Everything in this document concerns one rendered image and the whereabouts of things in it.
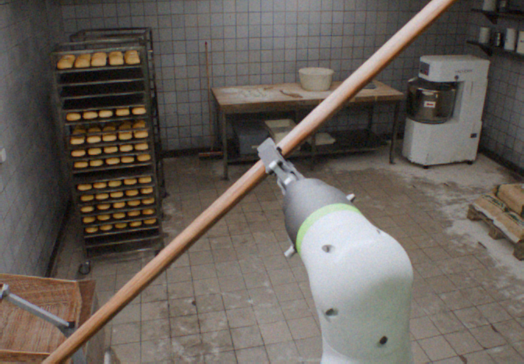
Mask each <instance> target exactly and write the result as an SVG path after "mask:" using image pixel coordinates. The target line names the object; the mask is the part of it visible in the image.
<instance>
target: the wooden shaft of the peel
mask: <svg viewBox="0 0 524 364"><path fill-rule="evenodd" d="M457 1H458V0H433V1H432V2H430V3H429V4H428V5H427V6H426V7H425V8H424V9H423V10H422V11H421V12H419V13H418V14H417V15H416V17H415V18H414V19H413V20H412V21H411V22H408V23H407V24H406V25H405V26H404V27H403V28H402V29H401V30H400V31H399V32H397V34H396V35H395V36H393V38H392V39H391V40H390V41H389V42H386V44H385V45H384V46H383V47H382V48H381V49H380V50H379V51H378V52H376V53H375V54H374V55H373V56H372V57H371V58H370V59H369V60H368V61H367V62H365V63H364V64H363V65H362V66H361V67H360V68H359V69H358V70H357V71H356V72H354V73H353V74H352V75H351V76H350V77H349V78H348V79H347V80H346V81H345V82H344V83H343V84H342V85H341V86H340V87H339V88H338V89H337V90H335V91H334V92H333V93H331V95H330V96H329V97H328V98H327V99H326V100H325V101H324V102H323V103H322V104H319V105H318V106H317V107H316V108H315V109H314V111H313V112H312V113H311V114H310V115H308V116H307V117H305V118H304V119H303V120H302V121H301V122H300V124H299V125H297V126H296V127H295V128H294V129H293V130H292V131H291V132H290V133H289V134H288V135H286V136H285V138H284V139H283V140H282V141H280V142H279V143H278V144H277V145H276V146H280V147H281V148H282V150H283V151H282V153H283V155H282V156H283V158H284V159H285V160H286V159H287V158H288V157H289V156H290V155H291V154H294V153H295V152H296V151H297V150H298V148H299V147H300V146H301V145H302V144H304V143H305V142H306V141H307V140H308V139H309V138H310V137H311V136H312V135H313V134H314V133H315V132H316V131H317V130H318V129H320V128H321V127H322V126H323V125H325V124H326V123H327V121H328V120H329V119H330V118H331V117H332V116H335V115H336V114H337V113H338V112H339V111H340V110H341V109H342V107H343V106H345V105H346V104H347V103H348V102H349V101H350V100H352V99H353V98H354V97H355V96H356V95H357V94H358V93H359V92H360V91H361V90H362V89H363V88H364V87H365V86H366V85H367V84H368V83H369V82H370V81H371V80H373V79H375V78H376V77H377V76H378V75H379V74H380V73H381V72H382V71H383V70H384V69H386V68H387V67H388V66H389V64H390V63H391V62H392V61H393V60H395V59H396V58H397V57H398V56H399V55H400V54H401V53H402V52H403V51H404V50H405V49H406V48H407V47H408V46H410V44H411V43H412V42H414V41H415V40H416V39H417V38H418V37H419V36H420V35H421V34H422V33H424V32H425V31H426V30H427V29H428V28H429V27H430V26H431V25H432V24H434V23H435V22H436V21H437V20H438V19H439V18H441V17H442V16H443V15H444V14H445V13H446V12H447V11H448V10H449V9H450V8H451V7H452V6H453V5H454V4H455V3H456V2H457ZM268 176H269V175H268V174H267V172H266V170H265V166H264V163H263V162H262V160H261V159H260V160H259V162H258V163H257V164H255V165H254V166H253V167H252V168H251V169H250V170H249V171H248V172H247V173H246V174H245V175H244V176H243V177H242V178H240V179H239V180H238V181H237V182H236V183H235V184H234V185H233V186H232V187H231V188H230V189H228V190H227V191H226V192H225V193H224V194H223V195H222V196H221V197H220V198H219V200H216V201H215V202H214V203H213V204H212V205H211V206H210V207H209V208H208V209H207V210H205V211H204V212H203V213H202V214H201V215H200V216H199V217H198V218H197V219H196V220H195V221H194V222H193V223H192V224H191V225H189V226H188V228H187V229H186V230H185V231H183V232H182V233H181V234H180V235H179V236H178V237H177V238H176V239H175V240H174V241H171V242H170V243H169V245H168V246H167V247H166V248H165V249H164V250H163V251H162V252H160V253H159V254H158V255H157V256H156V257H155V258H154V259H153V260H152V261H151V262H149V263H148V264H147V265H146V266H145V267H144V268H143V269H142V271H141V272H139V273H138V274H137V275H136V276H135V277H134V278H133V279H132V280H131V281H130V282H129V283H127V284H126V285H125V286H124V287H123V288H122V289H121V290H120V291H119V292H118V293H116V294H115V295H114V296H113V297H112V298H111V299H110V300H109V301H108V302H106V303H105V304H104V305H103V306H102V307H101V308H100V309H99V310H98V311H97V312H96V313H95V314H94V315H93V316H92V317H91V318H90V319H89V320H88V321H87V322H86V323H85V324H84V325H82V326H81V327H80V328H79V329H78V330H77V331H76V332H74V333H73V334H72V335H71V336H70V337H69V338H68V339H67V340H66V342H64V343H63V344H61V345H60V346H59V347H58V348H57V349H56V350H55V351H54V352H53V353H52V354H51V355H50V356H49V357H47V358H46V359H45V360H44V361H43V362H42V363H41V364H64V363H65V362H66V361H67V359H69V358H70V357H71V356H72V355H74V354H75V353H76V352H77V351H78V350H79V349H80V348H81V347H83V345H85V344H86V343H87V342H88V341H89V340H90V339H91V338H92V337H93V336H94V335H95V334H96V333H97V332H98V331H99V330H101V329H102V328H103V327H104V326H105V325H106V324H107V323H108V322H109V321H110V322H111V321H112V320H113V319H114V318H115V317H116V316H117V315H118V314H119V313H120V312H121V311H123V310H124V309H125V308H126V307H127V306H128V305H129V304H130V303H131V302H132V301H133V300H134V299H135V298H136V297H137V296H138V295H140V294H141V293H142V292H143V291H144V290H145V289H146V288H147V286H148V285H150V284H151V283H152V282H153V281H154V280H155V279H156V278H157V277H158V276H160V275H161V274H162V273H163V272H164V271H165V270H166V269H168V268H169V267H170V266H171V265H172V264H173V263H174V262H175V261H176V260H177V259H178V258H179V257H180V256H181V255H182V254H183V253H184V252H185V251H186V250H188V249H190V248H191V247H192V246H193V245H194V244H195V243H196V242H197V241H198V239H200V238H201V237H202V236H203V235H205V234H206V233H207V232H208V231H209V230H211V229H212V228H213V227H214V225H215V224H216V223H217V222H219V221H220V220H221V219H222V218H223V217H224V216H225V215H226V214H227V213H228V212H229V211H230V210H232V209H233V208H234V207H235V206H236V205H237V204H238V203H239V202H241V201H242V200H244V199H245V197H246V196H247V195H248V194H249V193H250V192H252V191H253V190H254V189H255V188H256V187H258V185H259V184H260V183H261V182H262V181H263V180H265V179H266V177H268Z"/></svg>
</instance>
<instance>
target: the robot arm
mask: <svg viewBox="0 0 524 364"><path fill-rule="evenodd" d="M257 149H258V151H259V152H260V153H259V156H260V158H261V160H262V162H263V163H264V166H265V170H266V172H267V174H268V175H272V176H273V177H275V176H277V178H278V180H277V183H278V186H279V187H281V189H282V193H283V194H284V196H285V197H284V200H283V205H282V207H283V213H284V215H285V229H286V231H287V233H288V235H287V239H288V240H289V242H290V244H291V246H290V248H289V249H288V250H287V251H286V252H285V255H286V256H287V257H288V258H291V256H293V255H294V254H296V253H298V254H299V256H300V257H301V259H302V261H303V263H304V265H305V267H306V271H307V273H308V277H309V282H310V290H311V293H312V296H313V299H314V301H315V303H316V307H317V311H318V316H319V319H320V325H321V330H322V336H323V341H322V346H323V354H322V358H321V361H320V364H413V357H412V349H411V339H410V332H409V316H410V309H411V301H412V283H413V282H414V276H413V270H412V265H411V263H410V260H409V257H408V255H407V253H406V252H405V250H404V249H403V248H402V247H401V245H400V244H399V243H398V242H397V241H396V240H394V239H393V238H392V237H391V236H390V235H386V233H385V232H383V231H381V230H379V229H378V228H376V227H374V226H373V225H372V224H371V223H370V222H369V221H368V220H367V219H366V218H364V216H363V215H362V214H361V213H360V212H359V211H358V209H357V208H356V207H355V206H354V205H353V204H352V203H353V201H354V199H355V198H356V197H355V196H354V195H353V194H352V195H350V196H345V195H344V193H342V192H341V191H340V190H338V189H336V188H334V186H332V187H331V186H329V185H328V184H327V183H325V182H323V181H321V180H319V179H314V178H309V179H306V178H304V177H303V176H302V175H301V174H300V173H299V171H297V170H296V166H295V165H294V164H293V163H292V162H291V161H290V159H289V158H287V159H286V160H285V159H284V158H283V156H282V155H283V153H282V151H283V150H282V148H281V147H280V146H276V145H275V143H274V142H273V140H272V139H271V138H269V139H267V140H265V141H264V142H263V143H262V144H261V145H260V146H259V147H258V148H257Z"/></svg>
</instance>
